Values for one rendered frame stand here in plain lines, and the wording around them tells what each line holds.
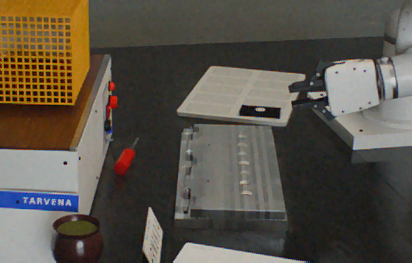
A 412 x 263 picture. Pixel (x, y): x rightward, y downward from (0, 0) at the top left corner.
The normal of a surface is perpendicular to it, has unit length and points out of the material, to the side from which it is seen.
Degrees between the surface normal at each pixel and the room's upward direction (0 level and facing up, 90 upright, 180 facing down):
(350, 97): 90
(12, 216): 69
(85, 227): 0
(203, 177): 0
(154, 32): 90
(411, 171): 0
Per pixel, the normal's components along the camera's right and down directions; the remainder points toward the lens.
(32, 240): -0.07, 0.00
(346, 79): 0.00, 0.37
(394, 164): 0.03, -0.93
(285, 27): 0.24, 0.36
